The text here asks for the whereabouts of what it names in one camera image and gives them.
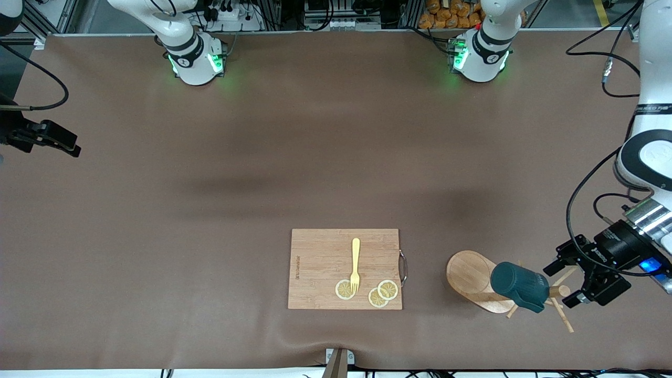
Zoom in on dark green cup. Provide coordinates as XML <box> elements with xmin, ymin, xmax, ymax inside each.
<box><xmin>490</xmin><ymin>261</ymin><xmax>550</xmax><ymax>314</ymax></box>

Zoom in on wooden cup rack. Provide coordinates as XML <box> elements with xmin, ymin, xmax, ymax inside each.
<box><xmin>446</xmin><ymin>250</ymin><xmax>575</xmax><ymax>333</ymax></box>

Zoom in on brown table mat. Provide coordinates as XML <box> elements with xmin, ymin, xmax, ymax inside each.
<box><xmin>0</xmin><ymin>29</ymin><xmax>672</xmax><ymax>371</ymax></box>

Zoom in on white power strip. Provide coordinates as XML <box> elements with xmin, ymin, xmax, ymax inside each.
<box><xmin>202</xmin><ymin>0</ymin><xmax>263</xmax><ymax>32</ymax></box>

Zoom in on yellow fork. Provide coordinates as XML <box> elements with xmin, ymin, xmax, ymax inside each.
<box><xmin>350</xmin><ymin>238</ymin><xmax>361</xmax><ymax>293</ymax></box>

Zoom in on wooden cutting board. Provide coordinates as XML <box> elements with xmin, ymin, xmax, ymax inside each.
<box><xmin>288</xmin><ymin>228</ymin><xmax>407</xmax><ymax>310</ymax></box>

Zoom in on orange snack bags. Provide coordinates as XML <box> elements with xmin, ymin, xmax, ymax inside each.
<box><xmin>418</xmin><ymin>0</ymin><xmax>486</xmax><ymax>29</ymax></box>

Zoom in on grey electronics box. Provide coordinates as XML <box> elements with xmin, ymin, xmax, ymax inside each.
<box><xmin>304</xmin><ymin>0</ymin><xmax>384</xmax><ymax>31</ymax></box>

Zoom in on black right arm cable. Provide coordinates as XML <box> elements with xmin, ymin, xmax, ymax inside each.
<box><xmin>0</xmin><ymin>42</ymin><xmax>70</xmax><ymax>112</ymax></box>

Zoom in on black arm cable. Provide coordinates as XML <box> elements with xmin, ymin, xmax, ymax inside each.
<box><xmin>565</xmin><ymin>0</ymin><xmax>645</xmax><ymax>250</ymax></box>
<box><xmin>0</xmin><ymin>42</ymin><xmax>70</xmax><ymax>112</ymax></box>

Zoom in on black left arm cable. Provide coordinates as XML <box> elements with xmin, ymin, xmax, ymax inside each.
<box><xmin>565</xmin><ymin>0</ymin><xmax>645</xmax><ymax>250</ymax></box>

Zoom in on aluminium frame profile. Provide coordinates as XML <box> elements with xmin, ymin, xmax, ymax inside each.
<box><xmin>21</xmin><ymin>0</ymin><xmax>79</xmax><ymax>40</ymax></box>

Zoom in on metal bracket with post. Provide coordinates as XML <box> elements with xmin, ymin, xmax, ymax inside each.
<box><xmin>321</xmin><ymin>348</ymin><xmax>355</xmax><ymax>378</ymax></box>

